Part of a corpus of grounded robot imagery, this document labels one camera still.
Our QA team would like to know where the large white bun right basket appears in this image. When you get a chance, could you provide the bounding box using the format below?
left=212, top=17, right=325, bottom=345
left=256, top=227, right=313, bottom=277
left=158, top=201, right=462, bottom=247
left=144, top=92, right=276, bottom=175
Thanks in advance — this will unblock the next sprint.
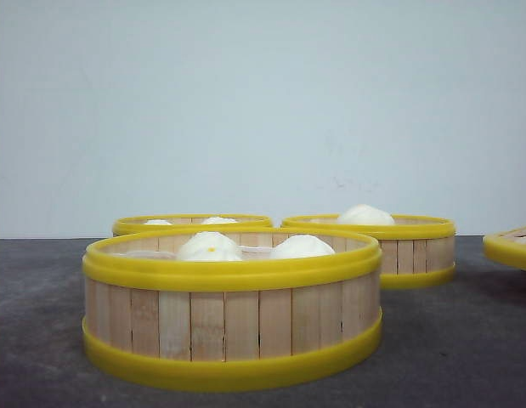
left=337, top=204, right=395, bottom=226

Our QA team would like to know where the white bun back left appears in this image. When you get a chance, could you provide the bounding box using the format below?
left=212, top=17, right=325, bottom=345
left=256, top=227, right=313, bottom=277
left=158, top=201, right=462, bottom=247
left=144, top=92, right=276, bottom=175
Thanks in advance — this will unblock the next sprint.
left=144, top=218, right=173, bottom=225

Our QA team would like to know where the white bun with yellow dot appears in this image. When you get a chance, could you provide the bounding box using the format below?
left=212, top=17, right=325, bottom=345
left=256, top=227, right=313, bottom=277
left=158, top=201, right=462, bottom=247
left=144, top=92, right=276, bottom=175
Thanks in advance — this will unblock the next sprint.
left=176, top=231, right=242, bottom=262

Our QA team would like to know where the white steamed bun front right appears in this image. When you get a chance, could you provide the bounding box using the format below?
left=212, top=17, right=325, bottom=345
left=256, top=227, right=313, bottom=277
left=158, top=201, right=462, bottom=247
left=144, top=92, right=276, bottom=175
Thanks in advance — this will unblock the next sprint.
left=269, top=235, right=335, bottom=259

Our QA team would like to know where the woven bamboo steamer lid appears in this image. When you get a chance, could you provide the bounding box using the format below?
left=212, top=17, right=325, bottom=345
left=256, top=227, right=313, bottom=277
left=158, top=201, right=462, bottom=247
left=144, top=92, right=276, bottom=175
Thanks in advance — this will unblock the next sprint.
left=483, top=226, right=526, bottom=271

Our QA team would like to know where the white bun back middle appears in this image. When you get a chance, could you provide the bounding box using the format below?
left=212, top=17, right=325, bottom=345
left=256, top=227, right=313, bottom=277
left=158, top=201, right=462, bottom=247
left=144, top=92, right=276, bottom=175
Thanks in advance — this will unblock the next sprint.
left=201, top=216, right=237, bottom=224

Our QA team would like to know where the bamboo steamer basket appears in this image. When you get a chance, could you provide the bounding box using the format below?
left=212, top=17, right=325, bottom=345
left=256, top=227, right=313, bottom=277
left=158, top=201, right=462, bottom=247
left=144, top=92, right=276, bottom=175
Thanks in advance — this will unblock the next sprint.
left=281, top=214, right=455, bottom=289
left=112, top=213, right=273, bottom=236
left=82, top=227, right=382, bottom=392

